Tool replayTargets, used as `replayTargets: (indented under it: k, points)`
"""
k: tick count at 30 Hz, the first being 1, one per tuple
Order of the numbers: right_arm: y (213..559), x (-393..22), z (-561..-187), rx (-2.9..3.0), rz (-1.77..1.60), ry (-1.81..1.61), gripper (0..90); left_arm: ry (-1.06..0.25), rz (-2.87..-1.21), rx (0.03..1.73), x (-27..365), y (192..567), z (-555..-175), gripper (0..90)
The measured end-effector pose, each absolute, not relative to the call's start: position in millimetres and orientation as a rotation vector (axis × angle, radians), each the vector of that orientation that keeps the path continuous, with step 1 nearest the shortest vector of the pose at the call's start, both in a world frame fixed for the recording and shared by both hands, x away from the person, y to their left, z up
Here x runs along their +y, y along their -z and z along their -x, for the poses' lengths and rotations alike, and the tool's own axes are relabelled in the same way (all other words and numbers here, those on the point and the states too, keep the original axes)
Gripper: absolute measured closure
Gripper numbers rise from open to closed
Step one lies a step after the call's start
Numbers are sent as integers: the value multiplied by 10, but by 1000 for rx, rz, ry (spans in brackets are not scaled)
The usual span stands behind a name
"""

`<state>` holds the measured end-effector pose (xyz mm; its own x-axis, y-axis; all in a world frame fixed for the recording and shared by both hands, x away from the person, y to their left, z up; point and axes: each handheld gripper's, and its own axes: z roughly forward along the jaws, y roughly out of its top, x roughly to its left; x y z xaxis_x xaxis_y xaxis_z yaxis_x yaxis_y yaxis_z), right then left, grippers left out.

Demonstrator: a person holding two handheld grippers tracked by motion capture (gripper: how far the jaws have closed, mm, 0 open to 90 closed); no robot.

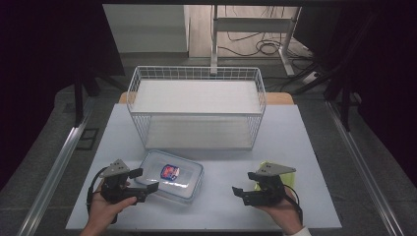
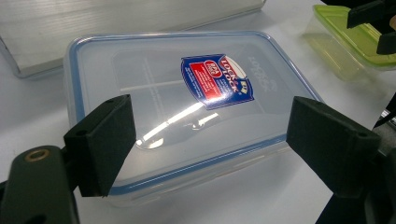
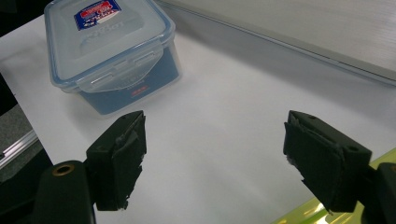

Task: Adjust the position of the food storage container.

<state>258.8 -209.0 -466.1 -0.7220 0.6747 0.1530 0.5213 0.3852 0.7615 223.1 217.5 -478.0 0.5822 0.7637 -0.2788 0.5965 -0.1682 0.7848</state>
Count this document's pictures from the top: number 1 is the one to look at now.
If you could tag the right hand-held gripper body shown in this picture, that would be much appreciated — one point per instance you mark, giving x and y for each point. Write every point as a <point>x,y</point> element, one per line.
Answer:
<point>272,193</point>

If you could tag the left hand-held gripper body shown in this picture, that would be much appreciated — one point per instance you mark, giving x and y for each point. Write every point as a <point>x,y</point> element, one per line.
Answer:
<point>113,183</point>

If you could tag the clear lidded plastic container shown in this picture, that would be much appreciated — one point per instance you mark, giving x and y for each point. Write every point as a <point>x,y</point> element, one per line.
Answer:
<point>183,187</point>

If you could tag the person's right hand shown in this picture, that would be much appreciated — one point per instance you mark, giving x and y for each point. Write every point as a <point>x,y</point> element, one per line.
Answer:
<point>286,214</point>

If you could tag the person's left hand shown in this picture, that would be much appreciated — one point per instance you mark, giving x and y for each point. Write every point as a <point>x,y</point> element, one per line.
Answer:
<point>103,211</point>

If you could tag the black floor plate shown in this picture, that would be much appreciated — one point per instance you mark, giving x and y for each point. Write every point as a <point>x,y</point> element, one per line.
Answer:
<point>88,139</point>

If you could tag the wooden board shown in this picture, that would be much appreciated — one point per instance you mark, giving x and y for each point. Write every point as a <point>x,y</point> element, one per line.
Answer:
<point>278,98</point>

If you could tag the black stand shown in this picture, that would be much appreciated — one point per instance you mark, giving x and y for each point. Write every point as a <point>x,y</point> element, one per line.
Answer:
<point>344,108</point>
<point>78,105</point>

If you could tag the white power strip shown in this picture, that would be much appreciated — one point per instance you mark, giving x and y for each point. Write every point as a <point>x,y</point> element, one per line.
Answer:
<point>310,77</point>

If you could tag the dark curtain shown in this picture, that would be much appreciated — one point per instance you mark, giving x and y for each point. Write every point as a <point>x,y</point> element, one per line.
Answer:
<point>39,65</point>
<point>387,65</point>

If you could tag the white cabinet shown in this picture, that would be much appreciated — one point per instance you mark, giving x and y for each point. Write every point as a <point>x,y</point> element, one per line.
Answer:
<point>147,29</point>

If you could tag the metal rail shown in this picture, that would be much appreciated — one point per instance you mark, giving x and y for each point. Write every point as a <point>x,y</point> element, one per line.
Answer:
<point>55,167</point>
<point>364,170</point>

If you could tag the white metal desk frame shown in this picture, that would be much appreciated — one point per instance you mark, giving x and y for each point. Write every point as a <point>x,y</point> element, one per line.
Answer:
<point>249,24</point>

